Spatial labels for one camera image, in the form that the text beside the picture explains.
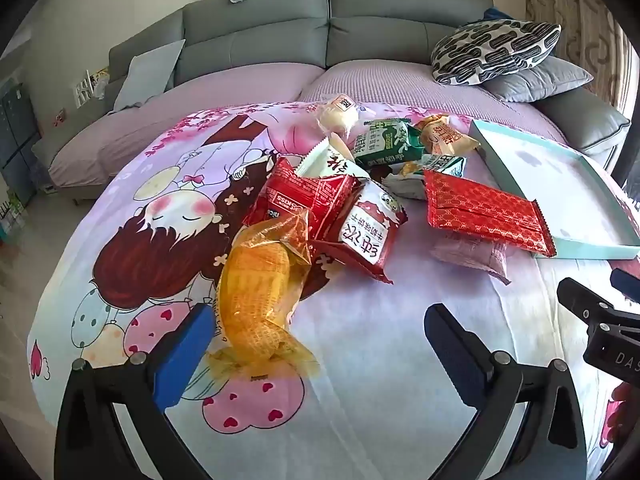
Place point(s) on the light grey pillow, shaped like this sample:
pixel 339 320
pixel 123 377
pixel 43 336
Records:
pixel 150 72

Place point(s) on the dark red white-label packet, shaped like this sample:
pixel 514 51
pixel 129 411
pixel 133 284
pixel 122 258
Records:
pixel 367 230

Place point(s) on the dark grey cabinet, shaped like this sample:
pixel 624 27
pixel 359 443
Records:
pixel 17 130

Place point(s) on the white wall frame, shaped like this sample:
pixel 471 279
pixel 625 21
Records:
pixel 84 92

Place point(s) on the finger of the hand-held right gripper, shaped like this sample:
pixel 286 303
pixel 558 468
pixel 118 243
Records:
pixel 580 300
pixel 629 285

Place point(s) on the orange tan snack packet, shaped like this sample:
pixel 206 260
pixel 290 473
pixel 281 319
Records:
pixel 445 135

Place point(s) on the beige patterned curtain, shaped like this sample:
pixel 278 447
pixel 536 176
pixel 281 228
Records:
pixel 570 20

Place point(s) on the blue cloth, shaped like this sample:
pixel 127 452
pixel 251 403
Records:
pixel 497 15

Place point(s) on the bright red snack packet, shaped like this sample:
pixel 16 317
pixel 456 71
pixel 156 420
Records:
pixel 295 200

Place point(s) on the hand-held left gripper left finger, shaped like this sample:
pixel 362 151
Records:
pixel 182 355

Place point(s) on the small red wall socket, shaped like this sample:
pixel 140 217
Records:
pixel 60 117

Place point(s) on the pink snack packet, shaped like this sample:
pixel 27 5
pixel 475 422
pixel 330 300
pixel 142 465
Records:
pixel 470 257

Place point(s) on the yellow clear snack packet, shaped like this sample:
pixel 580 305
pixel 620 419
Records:
pixel 255 285

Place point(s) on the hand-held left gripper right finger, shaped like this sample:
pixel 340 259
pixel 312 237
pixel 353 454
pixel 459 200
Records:
pixel 450 345

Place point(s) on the cartoon printed blanket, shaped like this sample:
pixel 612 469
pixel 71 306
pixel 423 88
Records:
pixel 150 260

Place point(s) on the round biscuit green-edged packet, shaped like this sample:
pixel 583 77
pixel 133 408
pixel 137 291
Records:
pixel 405 177

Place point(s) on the teal cardboard box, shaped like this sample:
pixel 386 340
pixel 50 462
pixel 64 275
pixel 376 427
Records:
pixel 550 190

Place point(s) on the round bun clear packet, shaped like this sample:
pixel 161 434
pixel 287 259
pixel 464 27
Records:
pixel 335 112

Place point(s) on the pink sofa cover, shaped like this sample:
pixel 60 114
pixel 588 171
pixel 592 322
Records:
pixel 200 95

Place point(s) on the small green-topped snack packet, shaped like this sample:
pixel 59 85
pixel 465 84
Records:
pixel 442 164

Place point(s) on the red gold patterned packet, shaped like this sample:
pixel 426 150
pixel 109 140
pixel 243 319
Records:
pixel 485 210

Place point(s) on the black white patterned pillow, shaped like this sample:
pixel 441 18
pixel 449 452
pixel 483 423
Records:
pixel 495 50

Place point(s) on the grey sofa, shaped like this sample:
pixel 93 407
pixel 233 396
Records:
pixel 280 25

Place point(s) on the green floor object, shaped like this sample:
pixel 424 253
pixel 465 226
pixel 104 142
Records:
pixel 10 215

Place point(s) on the white packet red characters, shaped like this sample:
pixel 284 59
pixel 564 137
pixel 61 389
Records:
pixel 325 162

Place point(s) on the dark green biscuit packet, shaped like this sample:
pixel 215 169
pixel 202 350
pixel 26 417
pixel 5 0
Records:
pixel 387 142

